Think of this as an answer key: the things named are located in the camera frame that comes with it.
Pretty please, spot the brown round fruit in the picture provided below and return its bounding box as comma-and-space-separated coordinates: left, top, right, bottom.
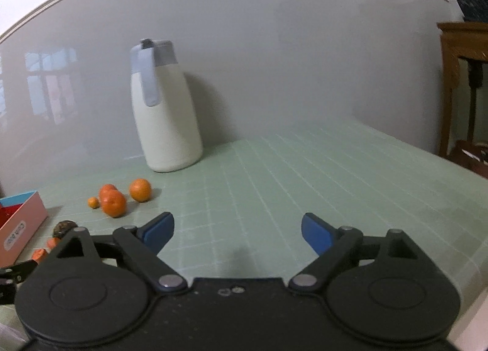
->
52, 220, 79, 239

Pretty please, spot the green cutting mat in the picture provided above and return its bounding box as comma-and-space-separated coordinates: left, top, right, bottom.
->
0, 120, 488, 351

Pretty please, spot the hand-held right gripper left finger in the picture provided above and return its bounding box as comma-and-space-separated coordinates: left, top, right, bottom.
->
56, 211, 188, 293

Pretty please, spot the wooden side table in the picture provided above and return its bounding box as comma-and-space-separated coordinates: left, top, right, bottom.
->
437, 21, 488, 158

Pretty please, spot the white jug with blue lid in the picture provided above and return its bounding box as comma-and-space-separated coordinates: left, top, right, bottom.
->
130, 38, 203, 173

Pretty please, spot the dark brown object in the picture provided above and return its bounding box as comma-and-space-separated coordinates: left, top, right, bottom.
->
450, 140, 488, 179

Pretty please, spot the pink cardboard box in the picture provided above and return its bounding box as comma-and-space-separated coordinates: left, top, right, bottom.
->
0, 190, 49, 268

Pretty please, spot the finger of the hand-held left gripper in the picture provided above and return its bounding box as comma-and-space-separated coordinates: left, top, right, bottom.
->
0, 260, 38, 304

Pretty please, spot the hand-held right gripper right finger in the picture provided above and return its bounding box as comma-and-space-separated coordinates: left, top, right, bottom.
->
289, 213, 421, 293

